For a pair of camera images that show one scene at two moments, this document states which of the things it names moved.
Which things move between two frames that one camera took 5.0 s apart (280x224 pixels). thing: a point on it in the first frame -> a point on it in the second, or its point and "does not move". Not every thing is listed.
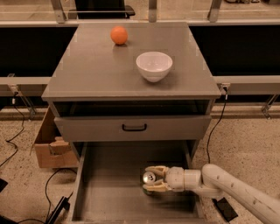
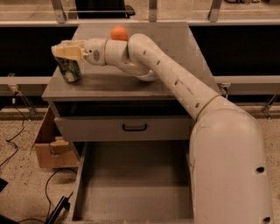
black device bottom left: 64,203 does not move
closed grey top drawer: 136,128 does not move
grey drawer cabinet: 98,94 does not move
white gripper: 176,178 -> 94,52
